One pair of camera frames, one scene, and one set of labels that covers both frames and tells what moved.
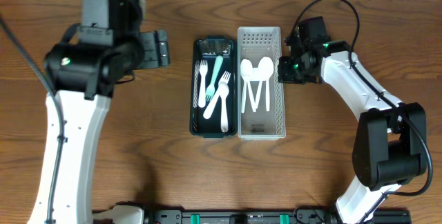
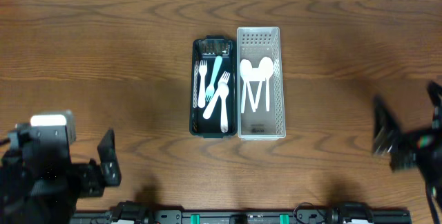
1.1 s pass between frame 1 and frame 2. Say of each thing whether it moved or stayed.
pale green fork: stayed
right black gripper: moved
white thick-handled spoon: stayed
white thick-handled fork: stayed
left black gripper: moved
